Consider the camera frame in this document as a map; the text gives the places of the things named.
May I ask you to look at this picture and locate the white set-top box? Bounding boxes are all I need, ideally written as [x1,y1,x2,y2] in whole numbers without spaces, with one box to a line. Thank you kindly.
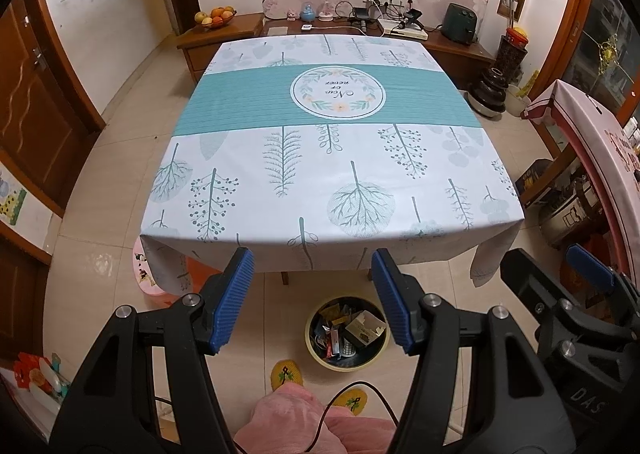
[377,17,430,40]

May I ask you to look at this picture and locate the long wooden television bench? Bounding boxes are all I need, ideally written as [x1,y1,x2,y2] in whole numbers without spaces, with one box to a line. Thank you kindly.
[262,17,496,90]

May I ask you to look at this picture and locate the table with light blue cloth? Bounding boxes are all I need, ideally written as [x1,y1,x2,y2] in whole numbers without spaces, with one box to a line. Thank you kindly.
[139,33,526,297]

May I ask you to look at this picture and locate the person's pink trousers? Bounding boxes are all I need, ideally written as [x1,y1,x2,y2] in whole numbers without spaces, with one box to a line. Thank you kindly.
[234,380,401,454]

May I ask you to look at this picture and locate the fruit bowl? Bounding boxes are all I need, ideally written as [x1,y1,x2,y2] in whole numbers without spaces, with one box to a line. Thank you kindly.
[194,7,237,30]

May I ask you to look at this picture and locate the yellow crochet slipper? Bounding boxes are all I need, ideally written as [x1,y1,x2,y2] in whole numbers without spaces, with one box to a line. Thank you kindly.
[332,386,370,416]
[271,359,304,392]

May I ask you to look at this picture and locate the red and white plastic items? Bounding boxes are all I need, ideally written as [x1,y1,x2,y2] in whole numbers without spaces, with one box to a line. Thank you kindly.
[15,353,71,402]

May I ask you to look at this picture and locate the wooden framed glass door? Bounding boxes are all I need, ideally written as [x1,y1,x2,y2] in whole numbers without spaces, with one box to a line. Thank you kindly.
[530,0,640,125]

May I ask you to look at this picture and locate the black bin with yellow rim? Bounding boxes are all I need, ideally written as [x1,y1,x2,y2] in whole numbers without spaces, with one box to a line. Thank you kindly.
[305,297,391,374]

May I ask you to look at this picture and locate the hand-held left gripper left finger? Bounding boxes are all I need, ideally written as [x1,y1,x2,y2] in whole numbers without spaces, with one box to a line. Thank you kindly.
[50,247,256,454]

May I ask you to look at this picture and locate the pink child stool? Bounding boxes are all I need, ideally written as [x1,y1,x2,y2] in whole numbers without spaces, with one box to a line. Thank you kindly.
[132,237,176,297]

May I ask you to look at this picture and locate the dark cardboard box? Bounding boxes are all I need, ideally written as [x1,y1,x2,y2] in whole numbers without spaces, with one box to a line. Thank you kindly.
[515,159,553,207]

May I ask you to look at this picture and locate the white bucket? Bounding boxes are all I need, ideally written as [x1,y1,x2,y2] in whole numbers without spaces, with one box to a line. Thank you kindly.
[507,84,531,117]

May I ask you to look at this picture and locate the black cable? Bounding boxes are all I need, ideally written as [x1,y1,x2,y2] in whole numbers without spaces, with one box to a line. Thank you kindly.
[307,381,401,454]

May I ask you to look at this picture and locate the dark tall stand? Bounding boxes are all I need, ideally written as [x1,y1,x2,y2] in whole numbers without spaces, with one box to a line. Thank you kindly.
[500,42,528,85]

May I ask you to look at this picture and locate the wooden side cabinet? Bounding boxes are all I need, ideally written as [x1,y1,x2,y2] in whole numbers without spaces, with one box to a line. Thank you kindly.
[176,12,265,85]

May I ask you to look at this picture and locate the dark green toaster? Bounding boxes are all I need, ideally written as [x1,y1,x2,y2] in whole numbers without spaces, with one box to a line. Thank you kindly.
[444,3,478,44]

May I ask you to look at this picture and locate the gold hanging ornament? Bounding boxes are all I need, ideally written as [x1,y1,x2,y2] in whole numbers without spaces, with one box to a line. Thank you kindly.
[597,34,621,65]

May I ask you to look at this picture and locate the colourful wall chart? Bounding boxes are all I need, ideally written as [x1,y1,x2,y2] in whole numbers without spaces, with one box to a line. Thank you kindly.
[0,161,28,227]

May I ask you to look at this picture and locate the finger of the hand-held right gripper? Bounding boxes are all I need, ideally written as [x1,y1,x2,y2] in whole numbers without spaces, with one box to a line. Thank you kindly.
[500,248,582,336]
[566,243,640,317]

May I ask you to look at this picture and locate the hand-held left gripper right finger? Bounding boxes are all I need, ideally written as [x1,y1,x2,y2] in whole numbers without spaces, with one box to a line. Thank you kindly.
[371,248,576,454]

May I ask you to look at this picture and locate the dark brown stacked pot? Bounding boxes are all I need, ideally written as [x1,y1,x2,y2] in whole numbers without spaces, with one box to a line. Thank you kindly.
[472,68,508,120]

